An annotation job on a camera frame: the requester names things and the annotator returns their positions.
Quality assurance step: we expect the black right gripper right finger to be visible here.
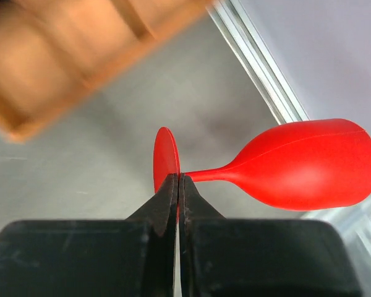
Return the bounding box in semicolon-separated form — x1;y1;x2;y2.
178;175;362;296

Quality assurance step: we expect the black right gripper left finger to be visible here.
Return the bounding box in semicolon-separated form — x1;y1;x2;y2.
0;174;178;296

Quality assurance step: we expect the red plastic wine glass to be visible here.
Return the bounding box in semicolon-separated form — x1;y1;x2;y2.
153;118;371;212

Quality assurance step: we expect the wooden compartment tray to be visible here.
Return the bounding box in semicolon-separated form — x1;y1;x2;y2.
0;1;212;142

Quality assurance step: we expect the aluminium front rail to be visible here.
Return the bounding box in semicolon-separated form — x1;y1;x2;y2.
208;1;309;124

